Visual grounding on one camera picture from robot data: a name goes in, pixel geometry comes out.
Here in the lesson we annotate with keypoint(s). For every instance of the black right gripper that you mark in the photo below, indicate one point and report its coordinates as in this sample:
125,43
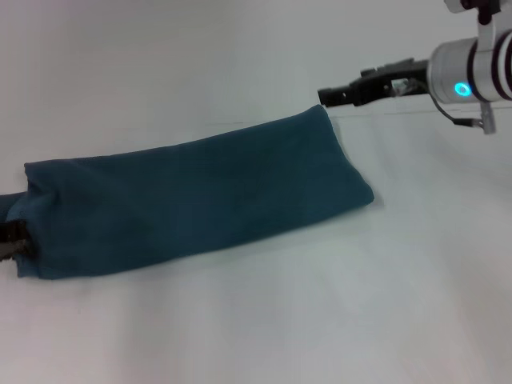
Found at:
384,86

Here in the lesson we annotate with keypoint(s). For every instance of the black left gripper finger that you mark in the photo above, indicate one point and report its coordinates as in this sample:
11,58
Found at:
14,236

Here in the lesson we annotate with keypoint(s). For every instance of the teal blue shirt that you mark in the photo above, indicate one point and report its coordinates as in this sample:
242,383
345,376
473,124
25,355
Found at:
192,192

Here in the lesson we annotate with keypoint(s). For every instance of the metal right wrist connector plug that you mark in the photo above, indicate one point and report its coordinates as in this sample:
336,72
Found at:
404,88

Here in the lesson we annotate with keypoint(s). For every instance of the metal right flange connector post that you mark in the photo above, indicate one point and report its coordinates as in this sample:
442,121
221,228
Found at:
482,120

